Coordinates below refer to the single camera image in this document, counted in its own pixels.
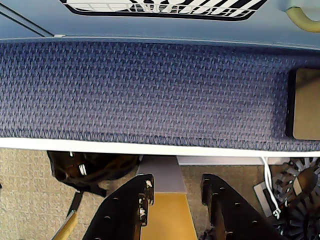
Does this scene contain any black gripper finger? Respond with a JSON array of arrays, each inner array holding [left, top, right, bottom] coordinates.
[[82, 174, 155, 240], [201, 173, 285, 240]]

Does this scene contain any dishwasher print kitchen door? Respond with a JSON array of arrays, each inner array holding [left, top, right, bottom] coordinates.
[[4, 0, 320, 45]]

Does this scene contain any gold dishwasher door handle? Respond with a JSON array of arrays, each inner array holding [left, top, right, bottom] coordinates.
[[286, 6, 320, 33]]

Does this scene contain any black printed gear assembly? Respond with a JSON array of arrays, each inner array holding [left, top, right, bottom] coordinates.
[[272, 157, 320, 240]]

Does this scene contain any blue woven upholstered platform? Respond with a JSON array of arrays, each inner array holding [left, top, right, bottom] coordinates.
[[0, 38, 320, 157]]

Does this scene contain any black bag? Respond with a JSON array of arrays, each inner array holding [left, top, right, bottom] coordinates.
[[46, 150, 141, 198]]

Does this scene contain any white cable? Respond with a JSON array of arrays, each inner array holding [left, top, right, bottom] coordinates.
[[260, 156, 281, 220]]

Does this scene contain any grey floor outlet plate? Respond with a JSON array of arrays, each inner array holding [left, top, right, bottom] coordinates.
[[252, 181, 277, 218]]

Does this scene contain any wooden stick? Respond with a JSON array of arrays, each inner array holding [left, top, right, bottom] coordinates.
[[53, 209, 78, 240]]

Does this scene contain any yellow board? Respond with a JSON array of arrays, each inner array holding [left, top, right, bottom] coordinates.
[[139, 192, 199, 240]]

